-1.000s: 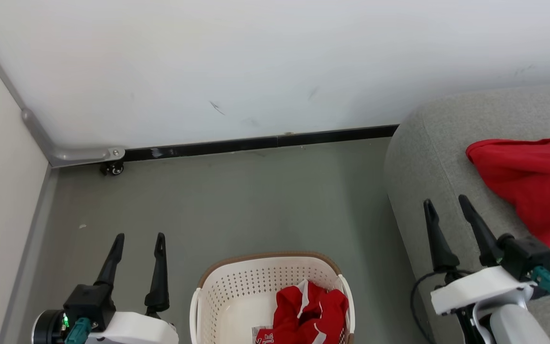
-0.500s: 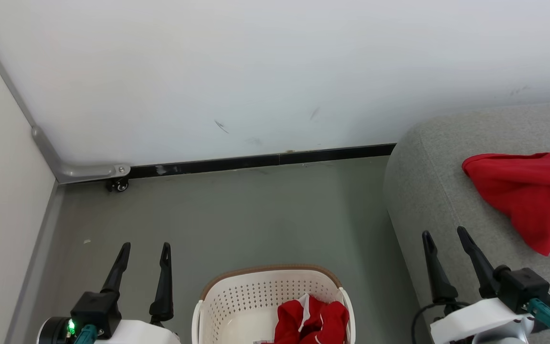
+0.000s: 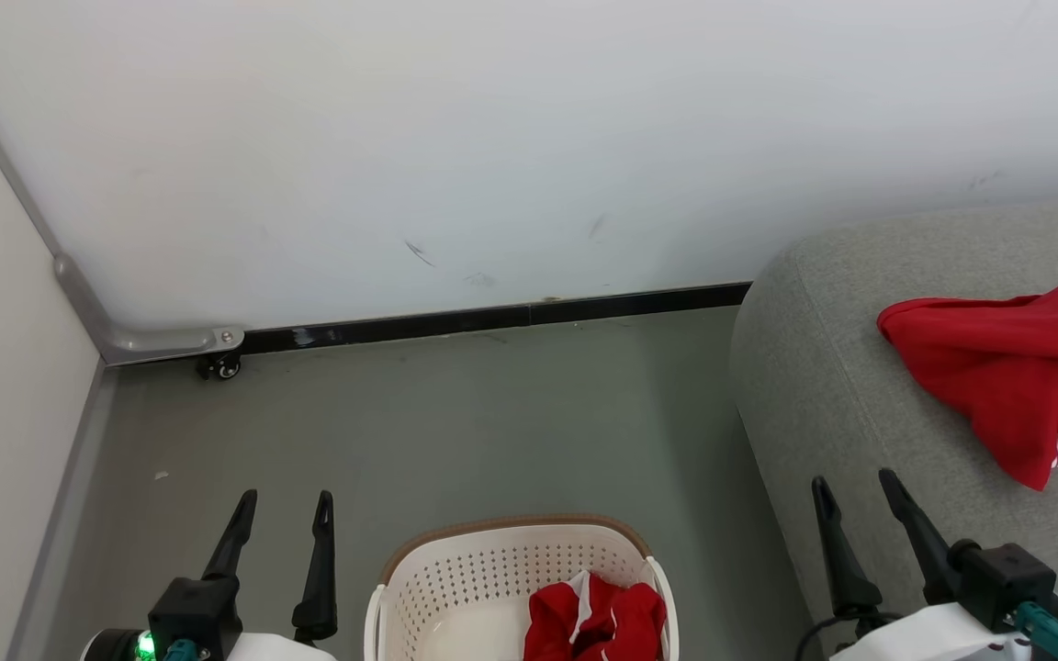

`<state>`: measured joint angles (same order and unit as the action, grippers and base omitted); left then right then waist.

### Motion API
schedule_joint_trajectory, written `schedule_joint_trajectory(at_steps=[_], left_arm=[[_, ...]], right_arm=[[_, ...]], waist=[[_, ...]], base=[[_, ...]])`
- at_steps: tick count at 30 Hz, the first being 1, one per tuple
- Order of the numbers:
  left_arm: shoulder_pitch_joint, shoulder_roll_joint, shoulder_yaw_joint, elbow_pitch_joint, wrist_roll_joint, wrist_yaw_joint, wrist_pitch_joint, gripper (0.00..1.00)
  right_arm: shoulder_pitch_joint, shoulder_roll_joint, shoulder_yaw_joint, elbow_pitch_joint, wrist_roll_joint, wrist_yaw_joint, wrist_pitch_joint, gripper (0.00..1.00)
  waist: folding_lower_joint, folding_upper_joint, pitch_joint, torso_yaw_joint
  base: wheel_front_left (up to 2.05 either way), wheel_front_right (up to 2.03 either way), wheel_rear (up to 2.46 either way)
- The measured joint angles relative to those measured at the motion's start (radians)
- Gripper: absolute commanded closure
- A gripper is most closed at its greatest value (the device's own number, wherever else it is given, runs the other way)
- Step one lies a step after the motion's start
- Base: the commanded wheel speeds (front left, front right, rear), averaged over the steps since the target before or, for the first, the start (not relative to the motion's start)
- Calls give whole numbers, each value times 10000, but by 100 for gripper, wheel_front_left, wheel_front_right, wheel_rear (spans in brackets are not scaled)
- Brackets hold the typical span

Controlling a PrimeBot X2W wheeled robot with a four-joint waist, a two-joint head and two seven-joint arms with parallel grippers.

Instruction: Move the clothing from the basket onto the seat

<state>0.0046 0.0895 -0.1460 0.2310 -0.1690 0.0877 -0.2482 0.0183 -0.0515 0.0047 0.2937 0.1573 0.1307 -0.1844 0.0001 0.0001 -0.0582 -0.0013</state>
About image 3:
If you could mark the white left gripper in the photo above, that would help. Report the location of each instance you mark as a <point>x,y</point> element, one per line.
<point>281,650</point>

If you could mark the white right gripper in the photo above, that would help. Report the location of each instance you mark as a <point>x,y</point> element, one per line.
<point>924,638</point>

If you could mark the large red white-striped garment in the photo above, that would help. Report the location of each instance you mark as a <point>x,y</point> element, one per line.
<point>997,367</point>

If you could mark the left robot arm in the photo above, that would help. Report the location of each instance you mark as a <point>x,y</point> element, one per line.
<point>116,647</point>

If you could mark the grey fabric sofa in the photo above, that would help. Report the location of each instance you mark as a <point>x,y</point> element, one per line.
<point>814,367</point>

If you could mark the white perforated laundry basket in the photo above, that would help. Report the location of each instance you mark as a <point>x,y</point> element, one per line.
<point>465,578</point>

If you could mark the small black caster wheel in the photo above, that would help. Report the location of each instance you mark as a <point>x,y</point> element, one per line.
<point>221,366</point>

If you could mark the small red white-trimmed garment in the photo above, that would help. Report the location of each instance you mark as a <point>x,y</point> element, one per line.
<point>621,620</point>

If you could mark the black baseboard strip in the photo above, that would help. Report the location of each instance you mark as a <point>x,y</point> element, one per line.
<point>492,319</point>

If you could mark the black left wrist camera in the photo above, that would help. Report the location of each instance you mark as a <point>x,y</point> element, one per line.
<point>194,610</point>

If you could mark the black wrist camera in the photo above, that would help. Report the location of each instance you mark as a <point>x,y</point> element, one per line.
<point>194,610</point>
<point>1002,578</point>

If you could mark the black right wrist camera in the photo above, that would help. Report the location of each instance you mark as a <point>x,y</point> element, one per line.
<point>1002,578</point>

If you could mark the grey partition bottom rail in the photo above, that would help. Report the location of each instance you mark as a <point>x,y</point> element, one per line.
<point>65,514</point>

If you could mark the grey metal corner bracket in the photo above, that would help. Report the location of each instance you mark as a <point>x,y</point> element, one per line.
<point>152,341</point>

